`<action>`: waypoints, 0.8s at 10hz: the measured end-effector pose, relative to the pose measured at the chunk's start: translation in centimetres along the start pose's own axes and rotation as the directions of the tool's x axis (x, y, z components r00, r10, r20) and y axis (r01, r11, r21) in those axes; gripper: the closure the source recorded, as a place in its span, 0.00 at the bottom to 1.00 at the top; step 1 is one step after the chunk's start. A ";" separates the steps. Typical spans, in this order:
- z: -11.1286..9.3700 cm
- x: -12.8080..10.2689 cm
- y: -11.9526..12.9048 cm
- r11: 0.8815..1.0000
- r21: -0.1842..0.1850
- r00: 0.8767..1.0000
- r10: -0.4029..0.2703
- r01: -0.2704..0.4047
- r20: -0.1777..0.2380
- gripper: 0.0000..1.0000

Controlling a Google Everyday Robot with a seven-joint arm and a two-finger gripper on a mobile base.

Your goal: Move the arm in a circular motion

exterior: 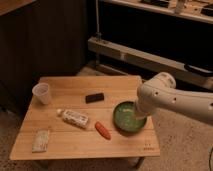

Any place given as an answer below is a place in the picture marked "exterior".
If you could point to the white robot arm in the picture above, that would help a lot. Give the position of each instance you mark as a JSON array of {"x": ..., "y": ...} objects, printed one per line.
[{"x": 161, "y": 92}]

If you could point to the black rectangular block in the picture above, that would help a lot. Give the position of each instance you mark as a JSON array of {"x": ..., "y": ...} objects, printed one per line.
[{"x": 94, "y": 97}]

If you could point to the wooden folding table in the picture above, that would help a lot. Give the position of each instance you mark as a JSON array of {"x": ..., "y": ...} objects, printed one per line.
[{"x": 70, "y": 142}]

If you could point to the green bowl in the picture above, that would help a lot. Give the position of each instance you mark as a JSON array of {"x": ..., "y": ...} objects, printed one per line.
[{"x": 124, "y": 118}]

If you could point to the white plastic bottle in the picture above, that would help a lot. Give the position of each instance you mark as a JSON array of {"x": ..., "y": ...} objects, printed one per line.
[{"x": 73, "y": 118}]

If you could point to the red orange carrot toy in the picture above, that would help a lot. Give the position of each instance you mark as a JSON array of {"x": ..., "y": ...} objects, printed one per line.
[{"x": 102, "y": 130}]

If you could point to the grey metal beam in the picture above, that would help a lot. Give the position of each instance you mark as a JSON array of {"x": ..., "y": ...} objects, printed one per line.
[{"x": 148, "y": 61}]

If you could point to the vertical metal pole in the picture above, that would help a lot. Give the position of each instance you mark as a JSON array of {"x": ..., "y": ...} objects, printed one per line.
[{"x": 98, "y": 33}]

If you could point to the clear plastic cup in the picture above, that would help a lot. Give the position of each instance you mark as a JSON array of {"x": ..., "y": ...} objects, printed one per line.
[{"x": 42, "y": 92}]

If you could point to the dark wooden cabinet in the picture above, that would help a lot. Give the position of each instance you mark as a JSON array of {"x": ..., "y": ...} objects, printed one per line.
[{"x": 44, "y": 38}]

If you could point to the pale snack packet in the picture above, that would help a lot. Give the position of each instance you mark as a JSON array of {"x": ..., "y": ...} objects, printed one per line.
[{"x": 40, "y": 142}]

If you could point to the cluttered back shelf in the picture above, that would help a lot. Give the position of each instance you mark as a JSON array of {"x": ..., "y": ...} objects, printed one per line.
[{"x": 187, "y": 9}]

